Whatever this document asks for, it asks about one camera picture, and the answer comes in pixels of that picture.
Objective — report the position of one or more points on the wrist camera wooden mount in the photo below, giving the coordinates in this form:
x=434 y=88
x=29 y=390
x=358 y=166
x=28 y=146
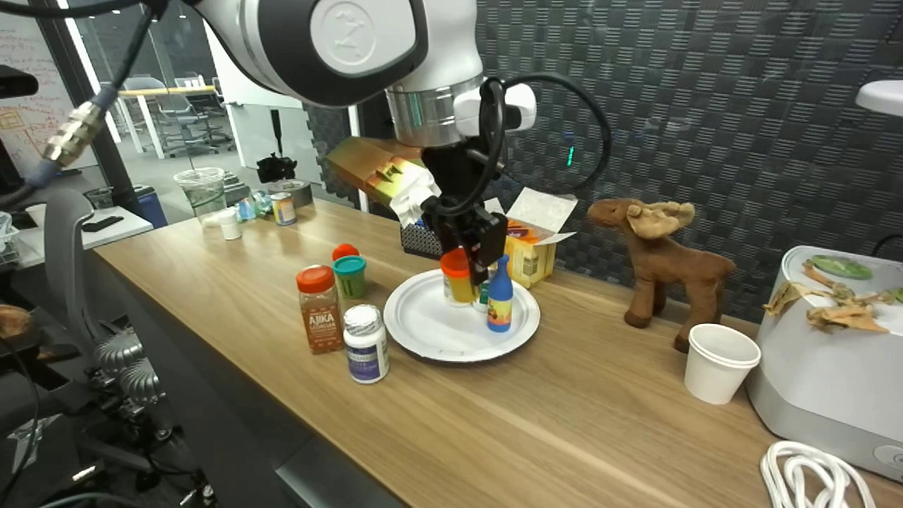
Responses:
x=387 y=173

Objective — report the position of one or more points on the white round plate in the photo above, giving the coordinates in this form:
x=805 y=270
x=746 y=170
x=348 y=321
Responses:
x=427 y=324

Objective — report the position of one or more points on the small labelled bottle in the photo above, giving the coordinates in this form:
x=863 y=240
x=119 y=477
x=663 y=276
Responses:
x=284 y=207

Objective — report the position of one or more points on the white lid supplement bottle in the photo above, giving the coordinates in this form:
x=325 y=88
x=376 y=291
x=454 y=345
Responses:
x=365 y=342

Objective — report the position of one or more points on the brown plush moose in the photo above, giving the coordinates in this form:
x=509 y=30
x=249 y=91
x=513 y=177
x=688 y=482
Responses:
x=658 y=262

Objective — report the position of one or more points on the blue top squeeze bottle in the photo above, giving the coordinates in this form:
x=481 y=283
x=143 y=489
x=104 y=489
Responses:
x=500 y=295

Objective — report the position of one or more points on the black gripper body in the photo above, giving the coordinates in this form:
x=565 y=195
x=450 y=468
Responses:
x=458 y=215

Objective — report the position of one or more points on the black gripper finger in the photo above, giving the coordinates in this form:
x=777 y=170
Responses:
x=486 y=262

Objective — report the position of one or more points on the teal lid green cup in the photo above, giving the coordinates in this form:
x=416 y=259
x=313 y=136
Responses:
x=352 y=278

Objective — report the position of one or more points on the clear plastic cup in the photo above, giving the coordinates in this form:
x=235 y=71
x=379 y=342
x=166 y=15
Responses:
x=204 y=190

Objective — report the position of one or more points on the white appliance box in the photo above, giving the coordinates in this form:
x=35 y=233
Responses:
x=833 y=358

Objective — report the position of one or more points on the grey basket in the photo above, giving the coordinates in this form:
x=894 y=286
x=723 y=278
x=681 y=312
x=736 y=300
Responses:
x=423 y=240

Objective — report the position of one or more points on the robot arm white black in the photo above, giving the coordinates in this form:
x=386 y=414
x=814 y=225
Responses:
x=424 y=60

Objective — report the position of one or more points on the white paper cup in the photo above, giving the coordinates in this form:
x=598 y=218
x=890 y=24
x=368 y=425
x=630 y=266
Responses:
x=718 y=362

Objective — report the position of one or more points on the yellow cardboard box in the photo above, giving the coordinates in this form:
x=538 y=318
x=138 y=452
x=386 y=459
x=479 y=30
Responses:
x=538 y=225

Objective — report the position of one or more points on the orange lid spice jar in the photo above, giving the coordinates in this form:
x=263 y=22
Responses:
x=321 y=310

